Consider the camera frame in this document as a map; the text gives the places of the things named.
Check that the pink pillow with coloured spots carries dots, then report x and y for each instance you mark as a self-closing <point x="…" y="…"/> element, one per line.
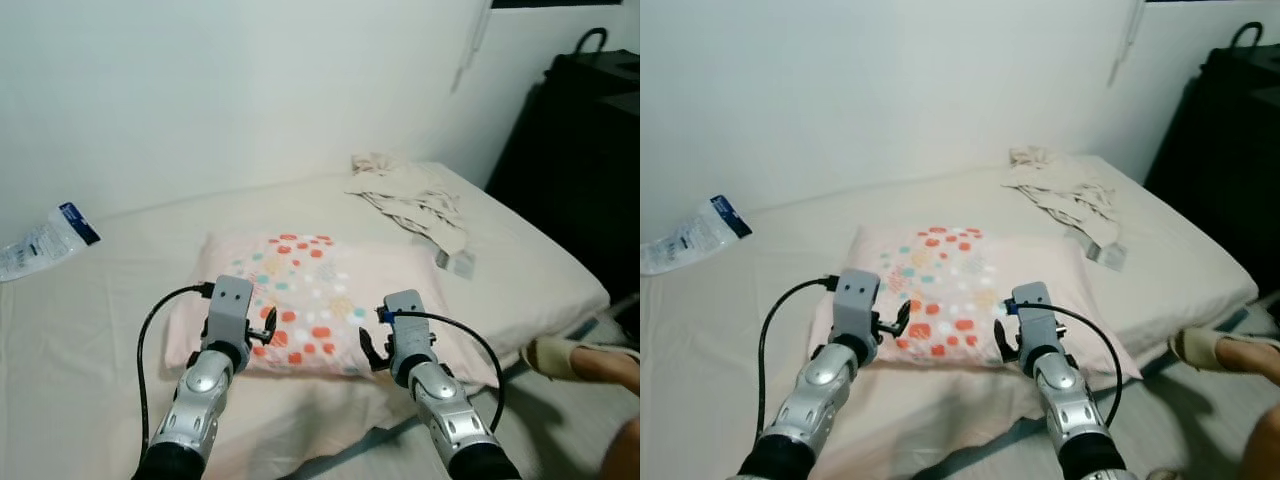
<point x="950" y="280"/>
<point x="330" y="290"/>

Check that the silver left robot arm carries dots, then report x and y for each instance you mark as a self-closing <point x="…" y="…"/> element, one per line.
<point x="195" y="400"/>
<point x="810" y="395"/>

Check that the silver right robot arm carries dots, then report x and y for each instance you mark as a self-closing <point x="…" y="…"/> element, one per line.
<point x="450" y="410"/>
<point x="1075" y="405"/>

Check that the crumpled beige cloth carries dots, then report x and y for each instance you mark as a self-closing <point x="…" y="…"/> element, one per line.
<point x="1060" y="192"/>
<point x="410" y="200"/>

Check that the cream bed mattress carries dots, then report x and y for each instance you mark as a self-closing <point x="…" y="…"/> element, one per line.
<point x="90" y="330"/>
<point x="730" y="320"/>

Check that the clear packet with blue label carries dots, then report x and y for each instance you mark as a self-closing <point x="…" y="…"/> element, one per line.
<point x="45" y="243"/>
<point x="690" y="237"/>

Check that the man in blue shirt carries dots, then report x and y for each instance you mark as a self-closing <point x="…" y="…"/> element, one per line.
<point x="610" y="365"/>
<point x="1250" y="358"/>

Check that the black cabinet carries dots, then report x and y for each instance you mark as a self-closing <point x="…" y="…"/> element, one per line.
<point x="1225" y="160"/>
<point x="580" y="170"/>

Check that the dark window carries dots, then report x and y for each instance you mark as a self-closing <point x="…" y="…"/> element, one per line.
<point x="1210" y="1"/>
<point x="560" y="3"/>

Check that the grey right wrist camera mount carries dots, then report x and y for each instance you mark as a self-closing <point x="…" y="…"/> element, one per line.
<point x="1035" y="315"/>
<point x="410" y="325"/>

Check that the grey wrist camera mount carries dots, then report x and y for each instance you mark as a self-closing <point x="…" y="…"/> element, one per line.
<point x="410" y="325"/>
<point x="230" y="305"/>
<point x="855" y="300"/>
<point x="1035" y="315"/>

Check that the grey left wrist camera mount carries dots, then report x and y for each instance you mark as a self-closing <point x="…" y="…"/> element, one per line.
<point x="230" y="305"/>
<point x="855" y="300"/>

